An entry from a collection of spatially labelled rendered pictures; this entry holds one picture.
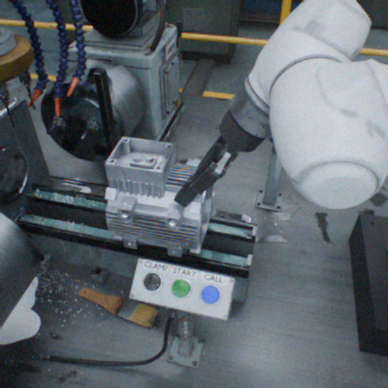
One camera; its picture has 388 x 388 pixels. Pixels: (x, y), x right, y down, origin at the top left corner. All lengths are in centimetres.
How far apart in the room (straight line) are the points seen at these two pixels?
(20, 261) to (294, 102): 54
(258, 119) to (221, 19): 336
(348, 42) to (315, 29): 4
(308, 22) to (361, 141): 19
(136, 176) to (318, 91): 45
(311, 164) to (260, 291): 64
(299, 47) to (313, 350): 65
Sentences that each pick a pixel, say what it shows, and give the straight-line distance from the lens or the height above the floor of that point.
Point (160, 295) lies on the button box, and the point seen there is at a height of 105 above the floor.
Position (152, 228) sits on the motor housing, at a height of 103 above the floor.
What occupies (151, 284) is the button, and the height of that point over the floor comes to 107.
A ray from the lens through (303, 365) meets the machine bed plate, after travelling 91.
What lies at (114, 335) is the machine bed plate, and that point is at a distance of 93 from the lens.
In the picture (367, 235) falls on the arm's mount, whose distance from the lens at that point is 103.
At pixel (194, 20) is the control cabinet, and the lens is 395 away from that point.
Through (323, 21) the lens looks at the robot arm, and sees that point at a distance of 51.
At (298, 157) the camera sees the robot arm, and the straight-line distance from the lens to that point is 38.
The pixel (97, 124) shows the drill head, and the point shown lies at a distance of 105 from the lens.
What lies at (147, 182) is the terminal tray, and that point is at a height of 111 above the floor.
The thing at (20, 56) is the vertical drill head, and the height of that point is 133.
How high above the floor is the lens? 161
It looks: 42 degrees down
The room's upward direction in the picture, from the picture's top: straight up
